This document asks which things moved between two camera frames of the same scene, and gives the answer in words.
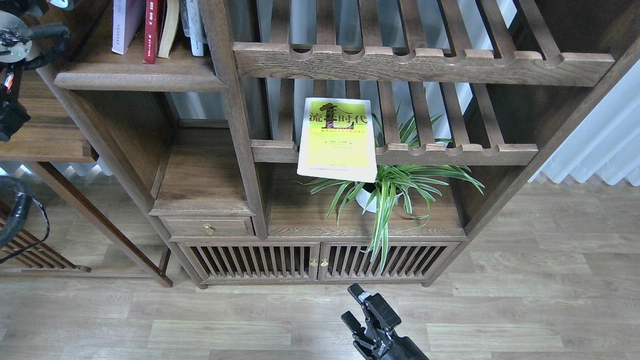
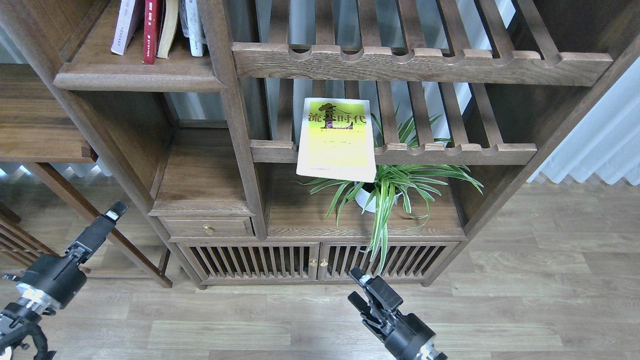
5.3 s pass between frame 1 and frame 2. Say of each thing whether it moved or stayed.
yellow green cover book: stayed
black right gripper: moved
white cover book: moved
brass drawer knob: stayed
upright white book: stayed
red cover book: stayed
